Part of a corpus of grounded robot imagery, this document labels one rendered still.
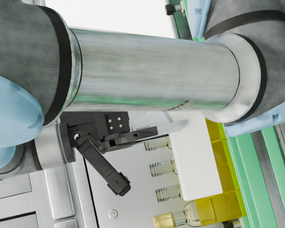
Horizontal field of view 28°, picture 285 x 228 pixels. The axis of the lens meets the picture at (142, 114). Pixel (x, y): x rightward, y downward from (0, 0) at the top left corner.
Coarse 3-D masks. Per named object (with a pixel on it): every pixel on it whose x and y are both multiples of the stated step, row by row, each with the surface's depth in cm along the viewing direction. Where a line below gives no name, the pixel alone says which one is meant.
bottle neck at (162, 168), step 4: (152, 164) 126; (156, 164) 126; (160, 164) 126; (164, 164) 126; (168, 164) 126; (152, 168) 125; (156, 168) 125; (160, 168) 125; (164, 168) 125; (168, 168) 125; (152, 172) 125; (156, 172) 125; (160, 172) 125; (164, 172) 126; (168, 172) 126; (172, 172) 126; (152, 176) 126
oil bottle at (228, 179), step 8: (224, 168) 124; (232, 168) 124; (224, 176) 123; (232, 176) 123; (176, 184) 125; (224, 184) 123; (232, 184) 123; (224, 192) 123; (184, 200) 124; (192, 200) 124
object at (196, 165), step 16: (176, 112) 95; (192, 112) 95; (192, 128) 95; (176, 144) 94; (192, 144) 94; (208, 144) 95; (176, 160) 97; (192, 160) 94; (208, 160) 94; (192, 176) 94; (208, 176) 94; (192, 192) 94; (208, 192) 94
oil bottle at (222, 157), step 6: (216, 144) 125; (222, 144) 125; (216, 150) 125; (222, 150) 125; (228, 150) 125; (216, 156) 125; (222, 156) 125; (228, 156) 125; (174, 162) 125; (216, 162) 124; (222, 162) 124; (228, 162) 124; (174, 168) 125
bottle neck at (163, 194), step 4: (164, 188) 125; (168, 188) 124; (172, 188) 124; (176, 188) 124; (156, 192) 124; (160, 192) 124; (164, 192) 124; (168, 192) 124; (172, 192) 124; (176, 192) 124; (156, 196) 126; (160, 196) 124; (164, 196) 124; (168, 196) 124; (172, 196) 124; (176, 196) 124; (160, 200) 124; (164, 200) 124
